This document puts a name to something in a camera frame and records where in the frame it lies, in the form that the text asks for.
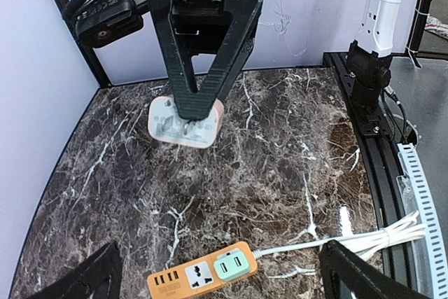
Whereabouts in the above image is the orange strip white cable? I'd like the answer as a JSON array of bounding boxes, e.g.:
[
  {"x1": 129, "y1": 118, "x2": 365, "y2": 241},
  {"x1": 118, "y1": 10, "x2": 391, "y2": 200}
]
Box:
[{"x1": 251, "y1": 211, "x2": 428, "y2": 261}]

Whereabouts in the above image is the right black frame post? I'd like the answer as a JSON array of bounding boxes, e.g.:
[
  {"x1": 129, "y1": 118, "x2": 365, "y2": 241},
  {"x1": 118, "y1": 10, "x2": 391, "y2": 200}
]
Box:
[{"x1": 54, "y1": 0, "x2": 113, "y2": 89}]

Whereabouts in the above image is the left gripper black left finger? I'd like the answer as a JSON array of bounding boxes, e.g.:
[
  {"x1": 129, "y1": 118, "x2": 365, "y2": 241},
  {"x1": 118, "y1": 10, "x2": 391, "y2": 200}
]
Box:
[{"x1": 30, "y1": 241, "x2": 123, "y2": 298}]

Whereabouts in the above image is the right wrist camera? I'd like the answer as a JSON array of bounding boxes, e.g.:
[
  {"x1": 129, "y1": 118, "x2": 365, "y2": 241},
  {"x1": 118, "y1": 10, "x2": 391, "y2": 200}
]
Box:
[{"x1": 62, "y1": 0, "x2": 149, "y2": 48}]

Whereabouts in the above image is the black front table rail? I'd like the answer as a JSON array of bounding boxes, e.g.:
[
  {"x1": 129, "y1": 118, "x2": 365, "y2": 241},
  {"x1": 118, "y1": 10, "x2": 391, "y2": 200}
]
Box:
[{"x1": 323, "y1": 53, "x2": 417, "y2": 290}]

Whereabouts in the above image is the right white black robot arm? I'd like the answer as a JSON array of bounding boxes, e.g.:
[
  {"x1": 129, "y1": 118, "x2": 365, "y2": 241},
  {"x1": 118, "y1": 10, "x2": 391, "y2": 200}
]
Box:
[{"x1": 147, "y1": 0, "x2": 401, "y2": 121}]

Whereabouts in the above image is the green plug adapter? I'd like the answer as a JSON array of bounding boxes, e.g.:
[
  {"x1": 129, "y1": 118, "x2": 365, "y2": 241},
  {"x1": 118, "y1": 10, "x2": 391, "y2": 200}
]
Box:
[{"x1": 213, "y1": 248, "x2": 251, "y2": 283}]

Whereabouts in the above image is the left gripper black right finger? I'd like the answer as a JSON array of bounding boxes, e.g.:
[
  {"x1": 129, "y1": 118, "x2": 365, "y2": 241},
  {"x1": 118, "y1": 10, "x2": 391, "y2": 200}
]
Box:
[{"x1": 319, "y1": 240, "x2": 425, "y2": 298}]

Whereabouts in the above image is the orange power strip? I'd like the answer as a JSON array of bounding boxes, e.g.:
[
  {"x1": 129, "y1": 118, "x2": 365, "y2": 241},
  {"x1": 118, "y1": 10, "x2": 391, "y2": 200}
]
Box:
[{"x1": 147, "y1": 242, "x2": 258, "y2": 299}]

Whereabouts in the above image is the white slotted cable duct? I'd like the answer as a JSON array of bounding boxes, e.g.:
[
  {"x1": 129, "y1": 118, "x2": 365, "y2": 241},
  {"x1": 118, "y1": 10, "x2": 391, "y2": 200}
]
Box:
[{"x1": 396, "y1": 144, "x2": 447, "y2": 298}]

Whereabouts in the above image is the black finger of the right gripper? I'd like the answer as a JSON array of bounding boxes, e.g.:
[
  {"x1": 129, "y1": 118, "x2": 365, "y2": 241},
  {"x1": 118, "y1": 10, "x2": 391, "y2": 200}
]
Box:
[{"x1": 147, "y1": 0, "x2": 263, "y2": 120}]

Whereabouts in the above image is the pink plug adapter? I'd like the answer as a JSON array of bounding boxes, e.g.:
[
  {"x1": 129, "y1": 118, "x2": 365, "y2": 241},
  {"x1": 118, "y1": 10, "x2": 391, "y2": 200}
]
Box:
[{"x1": 148, "y1": 95, "x2": 225, "y2": 148}]

